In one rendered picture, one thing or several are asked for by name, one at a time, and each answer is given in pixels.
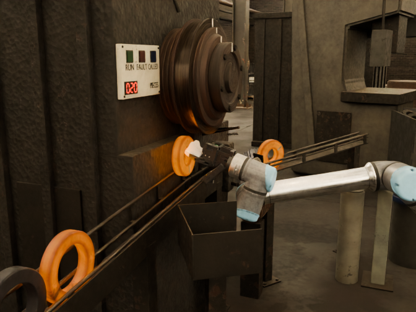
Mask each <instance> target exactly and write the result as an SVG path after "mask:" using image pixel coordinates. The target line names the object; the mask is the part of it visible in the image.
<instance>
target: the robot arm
mask: <svg viewBox="0 0 416 312"><path fill-rule="evenodd" d="M214 142H216V143H219V142H217V141H213V140H211V143H208V142H206V143H205V144H204V147H203V148H202V147H201V146H200V143H199V141H197V140H195V141H194V142H191V143H190V145H189V147H188V148H186V150H185V152H184V153H185V154H186V155H187V156H188V157H189V158H191V159H193V160H194V161H196V162H199V163H202V164H203V165H207V166H209V167H216V166H217V165H218V167H217V168H215V169H214V170H213V171H212V172H210V173H208V174H206V176H205V177H204V179H203V182H205V184H208V183H211V182H213V180H215V179H214V178H215V177H216V176H218V175H219V174H220V173H221V172H223V171H224V169H225V171H226V172H227V173H228V174H229V176H231V177H234V178H236V179H238V180H241V181H244V182H245V183H243V184H241V185H240V186H239V187H238V189H237V191H236V199H237V212H236V216H237V217H239V218H241V219H243V220H247V221H250V222H256V221H257V220H258V217H259V214H260V212H261V209H262V206H263V205H266V204H270V203H275V202H283V201H291V200H295V199H303V198H308V197H315V196H323V195H327V194H335V193H342V192H347V191H355V190H359V189H367V188H368V189H370V190H372V191H391V192H393V193H394V194H395V195H396V196H397V197H398V198H399V199H400V200H401V201H402V202H403V203H404V204H405V205H407V206H408V207H410V208H411V209H412V210H413V211H414V212H415V213H416V168H415V167H411V166H409V165H406V164H404V163H402V162H396V161H377V162H368V163H367V164H366V165H365V166H364V167H361V168H354V169H349V170H342V171H334V172H330V173H322V174H318V175H310V176H302V177H298V178H290V179H286V180H278V181H276V177H277V170H276V168H274V167H272V166H270V165H268V164H265V163H262V162H259V161H257V160H254V159H251V158H249V157H246V156H244V155H241V154H236V150H234V149H231V148H229V147H226V146H224V144H222V143H219V144H220V145H219V146H218V145H215V143H214ZM220 163H221V164H220Z"/></svg>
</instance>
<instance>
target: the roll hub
mask: <svg viewBox="0 0 416 312"><path fill-rule="evenodd" d="M234 45H235V44H234V43H233V47H234ZM224 54H226V55H227V60H223V55H224ZM240 66H242V63H241V56H240V52H239V50H238V48H237V50H236V51H234V49H233V52H232V43H219V44H218V45H217V46H216V47H215V48H214V50H213V52H212V56H211V58H210V63H209V74H208V84H209V95H210V100H211V102H212V105H213V107H214V108H215V110H216V111H218V112H225V113H231V112H232V111H233V110H234V109H235V108H236V106H237V104H238V102H239V99H238V94H241V86H242V71H240ZM221 86H224V88H225V90H224V92H221ZM229 105H231V106H232V110H231V111H229V110H228V106H229Z"/></svg>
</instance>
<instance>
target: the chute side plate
mask: <svg viewBox="0 0 416 312"><path fill-rule="evenodd" d="M214 179H215V180H214V183H213V182H211V183H208V184H205V182H203V181H201V182H200V183H199V184H198V185H197V186H196V187H195V188H193V189H192V190H191V191H190V192H189V193H187V195H185V197H183V198H182V199H181V200H180V201H178V202H177V203H176V204H175V205H174V206H173V207H172V208H171V209H170V210H168V211H167V212H166V213H165V214H164V215H162V216H161V217H160V218H159V219H158V220H157V221H156V222H155V223H154V224H152V225H151V226H150V227H149V228H148V229H147V230H146V231H145V232H143V233H142V234H141V235H140V236H139V237H137V238H136V239H135V240H134V241H133V242H132V243H131V244H130V245H128V246H127V247H126V248H125V249H124V250H122V252H120V253H119V255H117V256H116V257H115V258H113V259H112V260H111V261H110V262H109V263H108V264H107V265H106V266H105V267H103V268H102V269H101V270H100V271H99V272H97V273H96V274H95V275H94V276H93V277H92V278H91V279H90V280H88V281H87V282H86V283H85V284H84V285H83V286H81V288H80V289H78V290H77V291H76V292H75V293H74V294H73V295H71V296H70V297H69V298H68V299H67V300H66V301H65V302H63V303H62V304H61V305H60V306H59V307H57V308H56V309H55V310H54V311H53V312H91V311H92V310H93V309H94V308H95V307H96V306H97V305H98V304H99V303H100V302H101V301H102V300H103V299H104V298H105V297H106V296H107V295H108V294H109V293H110V292H111V291H112V290H113V289H114V288H115V287H116V286H117V285H118V284H119V283H120V282H121V281H122V280H123V279H124V278H125V277H126V276H127V275H128V274H129V273H130V272H131V271H132V270H133V269H134V268H135V267H136V266H137V265H138V264H139V263H140V262H141V261H142V260H143V259H145V258H146V257H147V247H148V246H149V245H151V244H152V243H153V242H154V241H156V247H157V246H158V245H159V244H160V243H161V242H162V241H163V240H164V239H165V238H166V237H167V236H168V235H169V234H170V233H171V232H172V231H173V230H174V229H175V228H176V227H177V226H178V205H183V204H200V203H201V202H202V201H203V200H204V199H205V198H206V197H208V196H209V195H211V194H212V193H213V192H214V191H216V190H217V183H218V182H219V181H221V180H222V184H223V172H221V173H220V174H219V175H218V176H216V177H215V178H214Z"/></svg>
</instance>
